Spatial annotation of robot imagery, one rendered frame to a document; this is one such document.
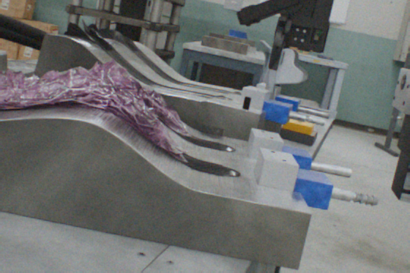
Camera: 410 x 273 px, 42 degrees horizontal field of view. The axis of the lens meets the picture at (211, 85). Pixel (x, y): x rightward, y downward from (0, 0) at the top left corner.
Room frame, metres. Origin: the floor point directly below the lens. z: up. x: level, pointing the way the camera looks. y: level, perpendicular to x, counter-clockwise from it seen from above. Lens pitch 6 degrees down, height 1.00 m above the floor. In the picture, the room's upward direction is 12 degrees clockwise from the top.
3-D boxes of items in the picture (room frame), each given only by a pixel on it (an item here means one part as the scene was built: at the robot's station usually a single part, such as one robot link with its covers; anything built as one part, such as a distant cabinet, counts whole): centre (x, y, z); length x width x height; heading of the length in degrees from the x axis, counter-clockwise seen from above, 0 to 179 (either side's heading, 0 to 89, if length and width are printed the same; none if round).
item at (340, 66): (6.81, -1.05, 0.47); 1.10 x 0.52 x 0.94; 94
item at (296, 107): (0.93, -0.15, 0.89); 0.13 x 0.05 x 0.05; 75
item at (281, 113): (0.82, -0.12, 0.89); 0.13 x 0.05 x 0.05; 75
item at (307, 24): (0.93, -0.13, 1.05); 0.09 x 0.08 x 0.12; 75
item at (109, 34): (0.94, 0.12, 0.92); 0.35 x 0.16 x 0.09; 75
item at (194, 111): (0.96, 0.13, 0.87); 0.50 x 0.26 x 0.14; 75
